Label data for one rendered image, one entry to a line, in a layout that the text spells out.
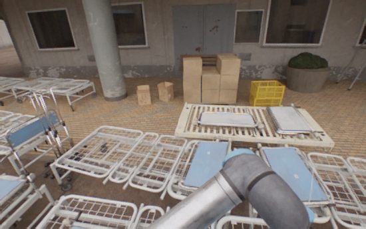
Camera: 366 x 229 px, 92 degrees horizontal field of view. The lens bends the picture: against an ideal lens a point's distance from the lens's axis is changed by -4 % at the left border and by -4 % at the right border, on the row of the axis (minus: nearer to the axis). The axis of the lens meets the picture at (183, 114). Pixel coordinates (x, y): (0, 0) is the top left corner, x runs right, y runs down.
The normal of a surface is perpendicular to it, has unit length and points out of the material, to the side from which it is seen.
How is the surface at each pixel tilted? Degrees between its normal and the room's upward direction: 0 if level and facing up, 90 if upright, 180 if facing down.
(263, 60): 90
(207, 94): 90
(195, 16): 90
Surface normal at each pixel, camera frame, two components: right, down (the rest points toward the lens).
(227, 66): -0.02, 0.47
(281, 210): -0.19, -0.11
